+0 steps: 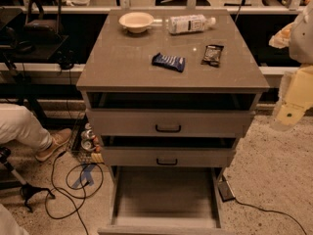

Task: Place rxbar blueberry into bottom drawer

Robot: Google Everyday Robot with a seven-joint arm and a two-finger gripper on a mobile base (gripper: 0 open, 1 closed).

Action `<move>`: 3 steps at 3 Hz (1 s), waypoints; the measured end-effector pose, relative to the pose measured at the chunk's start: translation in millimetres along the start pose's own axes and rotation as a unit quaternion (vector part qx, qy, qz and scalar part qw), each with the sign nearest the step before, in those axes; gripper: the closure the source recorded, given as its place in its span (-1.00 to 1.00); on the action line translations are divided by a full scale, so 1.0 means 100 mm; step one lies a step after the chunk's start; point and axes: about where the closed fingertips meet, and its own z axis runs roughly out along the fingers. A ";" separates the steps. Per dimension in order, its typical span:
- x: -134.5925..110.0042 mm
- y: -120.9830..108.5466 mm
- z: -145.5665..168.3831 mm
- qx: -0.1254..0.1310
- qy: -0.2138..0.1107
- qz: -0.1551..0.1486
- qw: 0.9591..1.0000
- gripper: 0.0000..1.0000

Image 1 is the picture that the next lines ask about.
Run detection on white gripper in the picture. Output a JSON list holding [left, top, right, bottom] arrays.
[[270, 65, 313, 131]]

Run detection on blue rxbar blueberry wrapper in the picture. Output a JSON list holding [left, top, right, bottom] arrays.
[[152, 53, 185, 72]]

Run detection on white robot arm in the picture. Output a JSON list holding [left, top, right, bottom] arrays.
[[269, 1, 313, 131]]

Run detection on grey drawer cabinet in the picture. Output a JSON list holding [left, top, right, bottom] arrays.
[[77, 8, 268, 235]]

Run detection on open bottom drawer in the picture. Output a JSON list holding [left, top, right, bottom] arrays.
[[98, 166, 235, 235]]

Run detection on black snack packet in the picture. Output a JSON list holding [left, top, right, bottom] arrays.
[[201, 44, 224, 68]]

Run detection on black foot pedal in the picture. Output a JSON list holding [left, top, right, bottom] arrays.
[[218, 181, 235, 202]]

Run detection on clear plastic water bottle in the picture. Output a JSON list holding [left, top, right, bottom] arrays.
[[168, 15, 216, 34]]

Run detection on white ceramic bowl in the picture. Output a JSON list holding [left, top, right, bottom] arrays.
[[118, 12, 154, 33]]

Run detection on blue tape mark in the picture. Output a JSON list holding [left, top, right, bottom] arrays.
[[71, 164, 96, 189]]

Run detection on black headphones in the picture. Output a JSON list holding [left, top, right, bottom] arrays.
[[56, 50, 74, 71]]

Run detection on tan shoe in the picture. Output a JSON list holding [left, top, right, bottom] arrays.
[[35, 128, 71, 163]]

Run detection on black bag on table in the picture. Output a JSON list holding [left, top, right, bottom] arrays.
[[23, 0, 62, 43]]

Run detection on person leg white trousers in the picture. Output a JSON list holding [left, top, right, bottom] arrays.
[[0, 103, 52, 152]]

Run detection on black tripod stand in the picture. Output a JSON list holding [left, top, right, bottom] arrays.
[[0, 147, 55, 212]]

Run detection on pedal cable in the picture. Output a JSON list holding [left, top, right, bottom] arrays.
[[233, 198, 308, 235]]

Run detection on middle drawer with handle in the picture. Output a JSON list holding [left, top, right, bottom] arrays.
[[102, 148, 236, 167]]

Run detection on drawer with handle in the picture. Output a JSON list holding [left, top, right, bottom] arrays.
[[102, 148, 236, 167], [86, 109, 254, 137]]

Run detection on top drawer with handle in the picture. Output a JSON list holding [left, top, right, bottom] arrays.
[[86, 109, 254, 137]]

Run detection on wire basket with cans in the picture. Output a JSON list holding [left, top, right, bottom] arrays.
[[68, 116, 104, 164]]

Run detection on black floor cable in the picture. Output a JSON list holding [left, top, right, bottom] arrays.
[[43, 150, 106, 235]]

